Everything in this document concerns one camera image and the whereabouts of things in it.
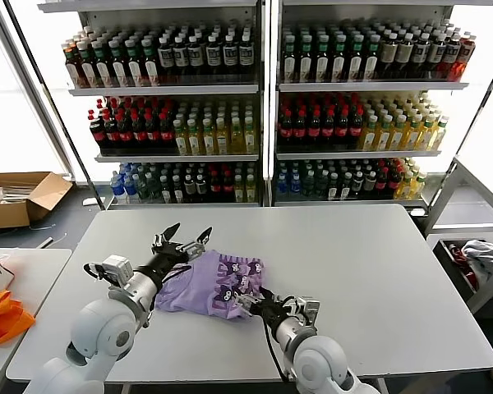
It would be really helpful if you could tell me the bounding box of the dark metal frame post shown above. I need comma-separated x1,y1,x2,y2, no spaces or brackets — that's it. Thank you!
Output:
3,0,98,209

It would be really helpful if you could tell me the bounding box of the red garment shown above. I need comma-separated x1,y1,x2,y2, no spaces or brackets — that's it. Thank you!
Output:
447,244,477,288

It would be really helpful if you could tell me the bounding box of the green label tea bottle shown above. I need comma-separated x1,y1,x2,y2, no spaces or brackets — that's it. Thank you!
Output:
347,34,363,83
93,42,109,89
141,39,159,88
77,43,94,89
297,35,314,83
330,35,347,83
108,41,125,89
124,40,141,88
281,35,297,83
314,35,330,83
362,34,379,82

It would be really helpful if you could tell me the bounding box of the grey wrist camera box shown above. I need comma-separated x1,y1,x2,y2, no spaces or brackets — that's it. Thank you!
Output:
101,254,135,284
289,295,321,326

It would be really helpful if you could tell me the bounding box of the white side table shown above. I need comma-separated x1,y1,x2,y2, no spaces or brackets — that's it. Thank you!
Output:
0,248,73,394

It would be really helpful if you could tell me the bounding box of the grey metal shelf rack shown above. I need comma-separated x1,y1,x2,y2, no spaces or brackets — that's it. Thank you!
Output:
269,0,469,208
36,0,268,210

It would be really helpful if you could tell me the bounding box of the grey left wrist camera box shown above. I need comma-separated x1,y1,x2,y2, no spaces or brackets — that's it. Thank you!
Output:
101,254,135,284

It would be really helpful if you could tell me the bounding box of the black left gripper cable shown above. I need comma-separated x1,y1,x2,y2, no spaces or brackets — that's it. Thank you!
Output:
162,264,192,285

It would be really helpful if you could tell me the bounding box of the dark bottle blue-grey label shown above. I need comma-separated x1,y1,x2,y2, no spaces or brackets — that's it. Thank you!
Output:
427,34,445,80
442,35,460,81
412,34,429,79

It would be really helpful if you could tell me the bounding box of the yellow juice bottle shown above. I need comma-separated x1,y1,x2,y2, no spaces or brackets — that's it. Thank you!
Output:
404,116,421,152
173,121,189,157
201,119,215,157
360,116,378,152
431,117,449,151
417,115,435,151
187,120,202,157
376,116,393,152
243,117,257,156
389,116,407,152
215,118,229,156

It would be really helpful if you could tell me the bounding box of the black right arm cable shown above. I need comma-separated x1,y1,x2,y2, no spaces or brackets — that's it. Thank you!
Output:
260,318,293,383

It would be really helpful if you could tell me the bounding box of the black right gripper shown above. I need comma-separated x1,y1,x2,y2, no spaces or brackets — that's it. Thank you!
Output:
233,286,295,329

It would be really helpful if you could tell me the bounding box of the grey metal frame table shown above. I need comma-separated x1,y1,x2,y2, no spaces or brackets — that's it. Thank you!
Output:
425,155,493,235

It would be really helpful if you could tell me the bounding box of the red drink bottle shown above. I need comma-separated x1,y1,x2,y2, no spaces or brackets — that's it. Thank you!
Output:
454,35,476,82

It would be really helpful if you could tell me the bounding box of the purple printed T-shirt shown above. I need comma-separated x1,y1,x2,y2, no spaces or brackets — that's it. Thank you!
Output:
154,250,267,323

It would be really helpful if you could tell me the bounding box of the dark drink bottle grey label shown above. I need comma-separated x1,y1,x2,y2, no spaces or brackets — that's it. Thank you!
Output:
237,34,254,82
157,38,174,83
173,37,189,83
187,37,204,83
205,36,222,82
222,35,238,82

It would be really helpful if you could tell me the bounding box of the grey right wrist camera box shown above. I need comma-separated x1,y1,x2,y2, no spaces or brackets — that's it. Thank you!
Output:
289,295,321,326

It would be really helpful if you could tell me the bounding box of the open cardboard box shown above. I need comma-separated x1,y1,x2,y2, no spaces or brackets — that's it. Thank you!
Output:
0,172,74,231

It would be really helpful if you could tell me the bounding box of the white grey garment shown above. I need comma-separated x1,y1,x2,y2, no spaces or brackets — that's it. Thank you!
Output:
459,240,493,288

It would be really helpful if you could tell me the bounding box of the black left camera cable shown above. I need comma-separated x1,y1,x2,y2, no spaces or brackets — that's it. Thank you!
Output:
84,263,110,285

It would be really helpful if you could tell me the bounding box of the dark bottle beige label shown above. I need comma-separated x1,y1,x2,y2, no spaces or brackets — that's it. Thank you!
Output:
395,33,412,79
380,33,397,79

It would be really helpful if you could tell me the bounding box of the small red cap cola bottle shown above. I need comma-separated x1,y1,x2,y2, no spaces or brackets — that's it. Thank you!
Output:
221,171,235,204
376,167,388,200
387,167,400,200
209,171,222,204

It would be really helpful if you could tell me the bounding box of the orange cloth bag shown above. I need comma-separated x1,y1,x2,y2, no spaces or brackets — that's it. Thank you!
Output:
0,290,37,349

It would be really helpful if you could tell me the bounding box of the grey storage bin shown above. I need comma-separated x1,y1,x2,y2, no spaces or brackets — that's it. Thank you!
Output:
432,236,493,319

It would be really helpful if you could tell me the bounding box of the amber tea bottle white label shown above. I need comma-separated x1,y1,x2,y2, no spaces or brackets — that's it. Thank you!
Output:
64,45,80,89

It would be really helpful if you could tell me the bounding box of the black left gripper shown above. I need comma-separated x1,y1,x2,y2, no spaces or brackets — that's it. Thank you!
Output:
137,222,213,286

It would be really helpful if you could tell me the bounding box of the clear plastic packaging bundle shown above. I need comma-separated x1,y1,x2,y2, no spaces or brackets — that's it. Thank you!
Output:
0,185,40,204

